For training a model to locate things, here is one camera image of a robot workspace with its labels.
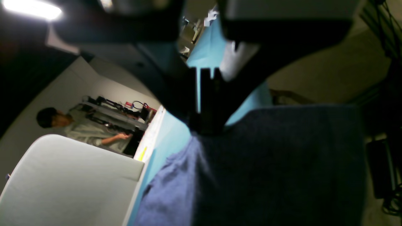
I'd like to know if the blue-grey T-shirt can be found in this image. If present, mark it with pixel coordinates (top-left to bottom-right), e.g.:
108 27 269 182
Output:
133 105 366 226

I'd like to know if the teal table cloth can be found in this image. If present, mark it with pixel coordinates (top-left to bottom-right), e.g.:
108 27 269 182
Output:
127 17 272 226

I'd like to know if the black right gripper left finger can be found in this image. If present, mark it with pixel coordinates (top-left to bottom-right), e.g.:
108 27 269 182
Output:
135 41 201 126

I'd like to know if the white foam board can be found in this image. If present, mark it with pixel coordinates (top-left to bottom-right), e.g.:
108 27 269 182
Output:
0 135 144 226

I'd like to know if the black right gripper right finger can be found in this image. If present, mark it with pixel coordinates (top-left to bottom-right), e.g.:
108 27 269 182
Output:
201 29 348 135

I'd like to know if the seated person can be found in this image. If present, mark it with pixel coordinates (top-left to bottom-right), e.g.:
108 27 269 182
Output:
36 104 139 157

